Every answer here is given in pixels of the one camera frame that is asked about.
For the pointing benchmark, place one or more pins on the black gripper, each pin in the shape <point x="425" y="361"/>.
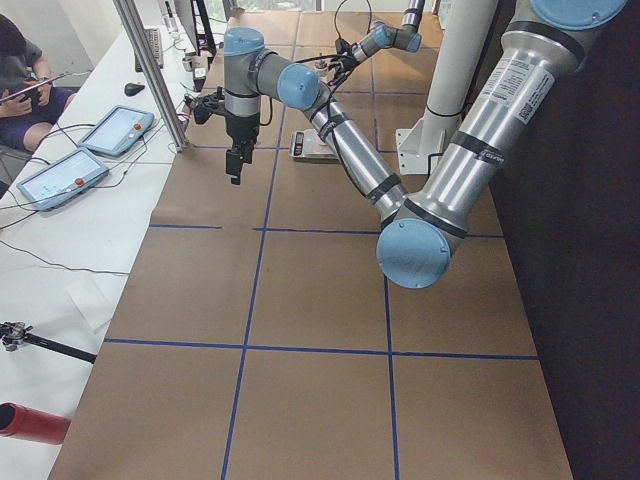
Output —
<point x="241" y="128"/>
<point x="341" y="62"/>

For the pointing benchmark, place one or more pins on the glass sauce dispenser bottle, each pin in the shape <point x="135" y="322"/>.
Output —
<point x="322" y="66"/>

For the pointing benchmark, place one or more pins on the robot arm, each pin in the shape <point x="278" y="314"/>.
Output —
<point x="421" y="231"/>
<point x="380" y="36"/>

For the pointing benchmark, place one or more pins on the digital kitchen scale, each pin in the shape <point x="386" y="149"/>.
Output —
<point x="306" y="146"/>

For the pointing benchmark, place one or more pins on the far blue teach pendant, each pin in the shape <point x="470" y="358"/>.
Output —
<point x="117" y="131"/>

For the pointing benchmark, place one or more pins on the blue teach pendant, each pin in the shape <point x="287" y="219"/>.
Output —
<point x="63" y="180"/>
<point x="117" y="131"/>

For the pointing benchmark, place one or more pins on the black computer mouse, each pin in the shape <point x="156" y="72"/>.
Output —
<point x="132" y="89"/>

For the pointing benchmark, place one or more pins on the near blue teach pendant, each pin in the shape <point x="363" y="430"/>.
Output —
<point x="63" y="180"/>

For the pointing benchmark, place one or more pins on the seated person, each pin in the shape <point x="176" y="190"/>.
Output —
<point x="31" y="103"/>

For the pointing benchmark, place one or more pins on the red cylinder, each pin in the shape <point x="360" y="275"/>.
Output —
<point x="20" y="422"/>

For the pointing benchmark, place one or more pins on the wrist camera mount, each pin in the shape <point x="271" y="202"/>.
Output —
<point x="204" y="107"/>

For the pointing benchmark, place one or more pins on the white pedestal column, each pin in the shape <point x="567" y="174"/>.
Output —
<point x="466" y="27"/>

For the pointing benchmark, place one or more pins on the aluminium frame post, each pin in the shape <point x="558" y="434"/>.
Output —
<point x="134" y="29"/>

